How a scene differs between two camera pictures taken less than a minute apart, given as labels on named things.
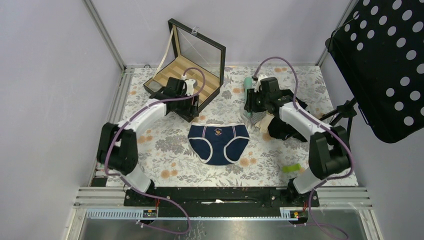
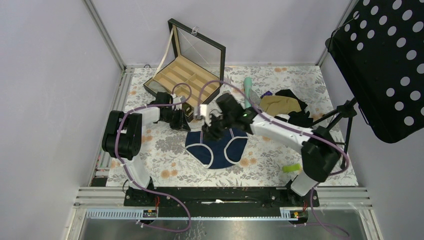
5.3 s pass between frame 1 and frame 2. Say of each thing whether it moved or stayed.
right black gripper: moved
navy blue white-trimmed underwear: stayed
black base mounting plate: stayed
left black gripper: moved
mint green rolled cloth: stayed
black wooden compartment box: stayed
